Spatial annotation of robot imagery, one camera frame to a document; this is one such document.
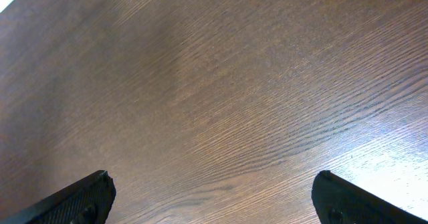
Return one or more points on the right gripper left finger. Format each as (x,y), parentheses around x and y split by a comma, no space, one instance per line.
(87,201)

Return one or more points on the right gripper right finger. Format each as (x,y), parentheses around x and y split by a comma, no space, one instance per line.
(338,201)

